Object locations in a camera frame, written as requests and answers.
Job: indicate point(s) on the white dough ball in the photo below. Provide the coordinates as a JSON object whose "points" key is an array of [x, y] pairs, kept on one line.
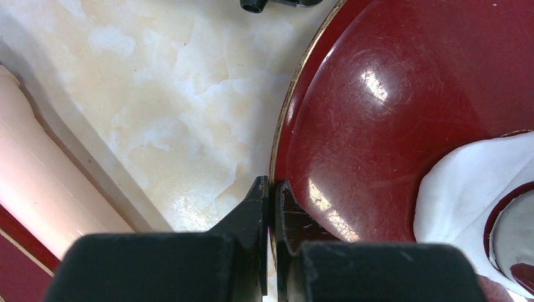
{"points": [[457, 196]]}

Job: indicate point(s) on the black case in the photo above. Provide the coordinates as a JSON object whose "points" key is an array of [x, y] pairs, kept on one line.
{"points": [[257, 6]]}

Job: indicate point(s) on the round red tray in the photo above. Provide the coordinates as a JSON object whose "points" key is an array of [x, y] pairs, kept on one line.
{"points": [[385, 91]]}

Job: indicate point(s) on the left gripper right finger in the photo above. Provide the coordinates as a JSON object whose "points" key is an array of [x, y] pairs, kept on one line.
{"points": [[312, 265]]}

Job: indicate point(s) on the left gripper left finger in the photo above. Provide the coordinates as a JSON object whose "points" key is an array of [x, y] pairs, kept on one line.
{"points": [[225, 263]]}

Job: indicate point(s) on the clear glass cup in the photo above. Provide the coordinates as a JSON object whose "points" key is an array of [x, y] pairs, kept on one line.
{"points": [[509, 236]]}

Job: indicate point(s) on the pink plastic cylinder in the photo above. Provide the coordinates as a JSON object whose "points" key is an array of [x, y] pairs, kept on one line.
{"points": [[40, 186]]}

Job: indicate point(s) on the red rectangular tray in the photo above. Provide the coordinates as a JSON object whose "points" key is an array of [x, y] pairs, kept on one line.
{"points": [[27, 266]]}

